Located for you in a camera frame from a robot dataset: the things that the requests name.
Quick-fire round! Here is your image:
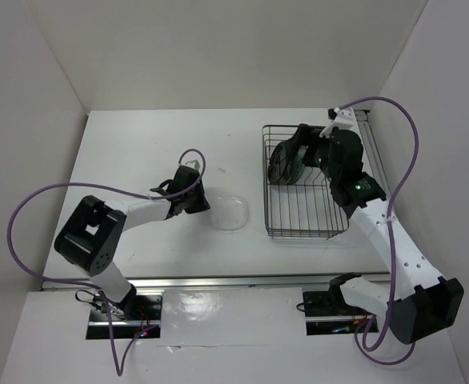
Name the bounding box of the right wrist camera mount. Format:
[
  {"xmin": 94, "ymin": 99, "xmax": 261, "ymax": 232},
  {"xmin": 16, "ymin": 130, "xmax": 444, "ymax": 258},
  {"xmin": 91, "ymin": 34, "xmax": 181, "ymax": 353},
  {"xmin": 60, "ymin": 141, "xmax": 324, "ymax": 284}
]
[{"xmin": 319, "ymin": 107, "xmax": 356, "ymax": 138}]

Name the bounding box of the blue patterned round plate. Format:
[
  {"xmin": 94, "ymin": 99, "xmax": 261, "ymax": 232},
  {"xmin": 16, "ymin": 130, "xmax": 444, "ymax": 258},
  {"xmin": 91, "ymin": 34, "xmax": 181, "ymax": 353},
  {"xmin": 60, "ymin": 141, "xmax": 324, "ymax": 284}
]
[{"xmin": 289, "ymin": 146, "xmax": 307, "ymax": 184}]

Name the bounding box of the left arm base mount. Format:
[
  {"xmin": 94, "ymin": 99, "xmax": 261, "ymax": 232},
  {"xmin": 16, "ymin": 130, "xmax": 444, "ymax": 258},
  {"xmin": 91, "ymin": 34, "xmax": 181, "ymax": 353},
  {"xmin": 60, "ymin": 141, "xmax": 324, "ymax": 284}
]
[{"xmin": 74, "ymin": 290, "xmax": 162, "ymax": 340}]

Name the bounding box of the black round plate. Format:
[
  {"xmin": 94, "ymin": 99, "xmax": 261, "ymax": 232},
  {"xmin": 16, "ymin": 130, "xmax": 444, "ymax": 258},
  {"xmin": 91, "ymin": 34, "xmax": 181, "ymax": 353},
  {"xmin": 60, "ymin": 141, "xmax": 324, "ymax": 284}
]
[{"xmin": 267, "ymin": 142, "xmax": 289, "ymax": 185}]

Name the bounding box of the right side aluminium rail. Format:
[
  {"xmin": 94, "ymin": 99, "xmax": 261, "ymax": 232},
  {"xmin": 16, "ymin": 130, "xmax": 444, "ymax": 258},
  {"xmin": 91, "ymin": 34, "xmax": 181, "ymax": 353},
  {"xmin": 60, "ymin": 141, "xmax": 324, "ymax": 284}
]
[{"xmin": 355, "ymin": 110, "xmax": 391, "ymax": 197}]

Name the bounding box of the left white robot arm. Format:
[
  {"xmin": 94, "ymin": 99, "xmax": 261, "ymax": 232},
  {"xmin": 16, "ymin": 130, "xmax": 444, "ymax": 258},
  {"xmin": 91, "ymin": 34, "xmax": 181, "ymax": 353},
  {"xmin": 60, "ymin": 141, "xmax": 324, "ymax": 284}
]
[{"xmin": 54, "ymin": 165, "xmax": 210, "ymax": 319}]

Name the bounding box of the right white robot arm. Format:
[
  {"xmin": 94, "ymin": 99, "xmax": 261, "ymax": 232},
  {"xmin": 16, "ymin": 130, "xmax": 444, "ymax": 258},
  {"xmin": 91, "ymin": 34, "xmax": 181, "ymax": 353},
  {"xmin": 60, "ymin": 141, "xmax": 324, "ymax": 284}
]
[{"xmin": 268, "ymin": 124, "xmax": 464, "ymax": 345}]

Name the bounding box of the clear glass square plate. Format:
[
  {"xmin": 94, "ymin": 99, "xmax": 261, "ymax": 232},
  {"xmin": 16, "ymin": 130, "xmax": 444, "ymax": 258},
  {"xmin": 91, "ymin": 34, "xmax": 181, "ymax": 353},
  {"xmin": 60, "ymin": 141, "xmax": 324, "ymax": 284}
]
[{"xmin": 210, "ymin": 195, "xmax": 249, "ymax": 232}]

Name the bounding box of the grey wire dish rack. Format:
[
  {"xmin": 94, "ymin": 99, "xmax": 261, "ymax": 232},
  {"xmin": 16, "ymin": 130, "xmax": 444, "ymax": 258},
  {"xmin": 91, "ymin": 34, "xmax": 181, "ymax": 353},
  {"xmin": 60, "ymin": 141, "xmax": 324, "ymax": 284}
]
[{"xmin": 262, "ymin": 125, "xmax": 349, "ymax": 240}]

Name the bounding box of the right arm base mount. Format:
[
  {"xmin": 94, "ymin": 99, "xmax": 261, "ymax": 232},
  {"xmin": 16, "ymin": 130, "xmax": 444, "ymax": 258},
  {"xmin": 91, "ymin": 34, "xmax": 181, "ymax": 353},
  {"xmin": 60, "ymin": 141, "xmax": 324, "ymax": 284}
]
[{"xmin": 295, "ymin": 288, "xmax": 372, "ymax": 336}]

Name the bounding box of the aluminium rail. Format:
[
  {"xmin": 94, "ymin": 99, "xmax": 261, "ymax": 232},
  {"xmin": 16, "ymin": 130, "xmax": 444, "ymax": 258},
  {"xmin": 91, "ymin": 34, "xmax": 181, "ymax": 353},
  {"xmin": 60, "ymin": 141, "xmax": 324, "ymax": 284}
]
[
  {"xmin": 41, "ymin": 272, "xmax": 391, "ymax": 292},
  {"xmin": 355, "ymin": 110, "xmax": 391, "ymax": 197}
]

